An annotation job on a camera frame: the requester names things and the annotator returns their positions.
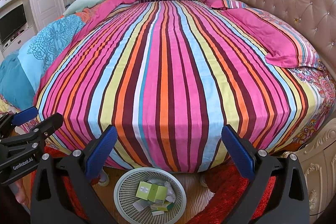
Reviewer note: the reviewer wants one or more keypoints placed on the white mesh trash basket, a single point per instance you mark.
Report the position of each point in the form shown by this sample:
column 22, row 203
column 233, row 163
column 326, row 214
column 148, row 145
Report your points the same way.
column 126, row 188

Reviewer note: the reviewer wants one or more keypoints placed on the red shaggy rug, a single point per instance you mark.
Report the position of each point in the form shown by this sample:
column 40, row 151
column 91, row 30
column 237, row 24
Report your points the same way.
column 225, row 182

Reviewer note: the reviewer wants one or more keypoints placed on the black television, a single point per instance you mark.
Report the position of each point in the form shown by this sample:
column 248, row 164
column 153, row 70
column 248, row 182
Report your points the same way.
column 11, row 22

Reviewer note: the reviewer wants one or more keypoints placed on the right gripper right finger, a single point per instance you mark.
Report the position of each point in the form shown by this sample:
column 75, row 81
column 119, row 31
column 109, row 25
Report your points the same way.
column 289, row 200

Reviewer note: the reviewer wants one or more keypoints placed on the pink striped pillow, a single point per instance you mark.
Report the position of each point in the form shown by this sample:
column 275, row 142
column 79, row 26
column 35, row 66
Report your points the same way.
column 224, row 4

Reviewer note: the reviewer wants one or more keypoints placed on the grey slipper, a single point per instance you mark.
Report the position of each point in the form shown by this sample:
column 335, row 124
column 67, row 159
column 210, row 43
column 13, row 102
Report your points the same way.
column 103, row 179

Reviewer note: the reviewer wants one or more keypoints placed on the striped colourful bed sheet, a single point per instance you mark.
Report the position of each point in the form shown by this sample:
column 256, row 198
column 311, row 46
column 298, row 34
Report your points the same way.
column 168, row 76

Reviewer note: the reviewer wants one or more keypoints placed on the light green pillow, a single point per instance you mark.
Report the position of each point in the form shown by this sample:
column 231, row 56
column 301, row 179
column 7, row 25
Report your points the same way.
column 80, row 5

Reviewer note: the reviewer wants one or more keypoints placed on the white pink cosmetic box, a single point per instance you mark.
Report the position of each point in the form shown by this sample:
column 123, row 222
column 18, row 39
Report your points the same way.
column 141, row 205

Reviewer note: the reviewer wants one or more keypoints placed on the large lime green box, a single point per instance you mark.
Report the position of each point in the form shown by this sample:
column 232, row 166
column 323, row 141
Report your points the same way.
column 151, row 192

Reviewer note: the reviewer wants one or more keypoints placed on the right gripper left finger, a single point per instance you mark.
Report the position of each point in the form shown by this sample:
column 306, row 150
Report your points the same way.
column 62, row 190

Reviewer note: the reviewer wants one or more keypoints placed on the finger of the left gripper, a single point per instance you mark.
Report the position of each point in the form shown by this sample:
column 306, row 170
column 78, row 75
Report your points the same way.
column 10, row 121
column 45, row 129

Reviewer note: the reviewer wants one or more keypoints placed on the blue patterned duvet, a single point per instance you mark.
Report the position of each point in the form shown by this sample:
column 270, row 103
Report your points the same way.
column 23, row 69

